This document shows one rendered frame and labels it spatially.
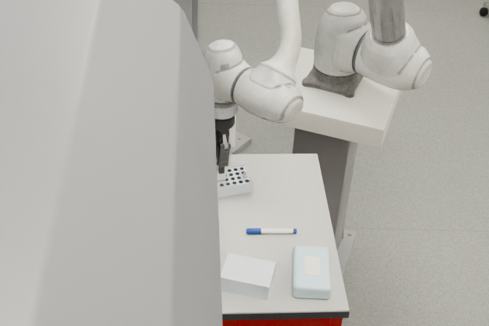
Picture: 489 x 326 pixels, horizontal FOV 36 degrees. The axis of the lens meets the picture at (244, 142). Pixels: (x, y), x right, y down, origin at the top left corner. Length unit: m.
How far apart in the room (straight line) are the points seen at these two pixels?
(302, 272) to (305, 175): 0.43
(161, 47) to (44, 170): 0.38
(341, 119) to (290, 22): 0.58
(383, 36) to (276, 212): 0.61
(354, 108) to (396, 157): 1.21
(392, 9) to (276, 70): 0.48
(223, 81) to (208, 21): 2.71
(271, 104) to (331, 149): 0.84
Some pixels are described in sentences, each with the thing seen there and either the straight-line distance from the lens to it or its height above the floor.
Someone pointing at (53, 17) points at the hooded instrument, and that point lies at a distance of 1.02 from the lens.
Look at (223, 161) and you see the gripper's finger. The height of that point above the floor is 0.90.
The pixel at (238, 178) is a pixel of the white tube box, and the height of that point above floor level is 0.79.
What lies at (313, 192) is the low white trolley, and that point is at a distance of 2.22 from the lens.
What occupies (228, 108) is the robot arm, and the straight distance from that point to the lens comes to 1.98.
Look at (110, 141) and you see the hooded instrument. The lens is 0.86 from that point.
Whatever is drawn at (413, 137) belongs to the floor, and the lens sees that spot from 3.79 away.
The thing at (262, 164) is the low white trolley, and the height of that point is 0.76.
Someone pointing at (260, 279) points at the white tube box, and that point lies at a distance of 1.90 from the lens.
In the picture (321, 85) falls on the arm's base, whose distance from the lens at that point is 2.52.
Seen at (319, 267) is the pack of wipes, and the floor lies 0.81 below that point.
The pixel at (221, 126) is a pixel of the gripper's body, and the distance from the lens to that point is 2.01.
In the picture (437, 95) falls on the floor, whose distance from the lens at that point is 4.13.
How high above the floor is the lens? 2.23
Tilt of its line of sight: 38 degrees down
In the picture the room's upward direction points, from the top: 3 degrees clockwise
